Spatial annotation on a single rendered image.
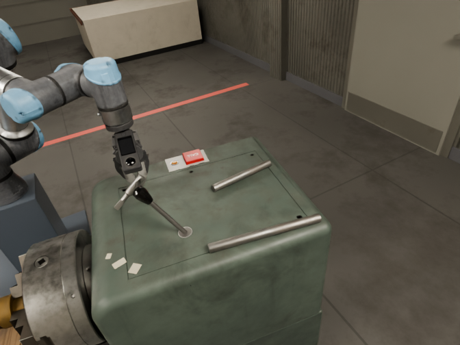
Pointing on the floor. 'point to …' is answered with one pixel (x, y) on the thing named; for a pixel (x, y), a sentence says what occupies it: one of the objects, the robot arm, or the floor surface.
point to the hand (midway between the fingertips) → (139, 185)
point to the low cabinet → (137, 27)
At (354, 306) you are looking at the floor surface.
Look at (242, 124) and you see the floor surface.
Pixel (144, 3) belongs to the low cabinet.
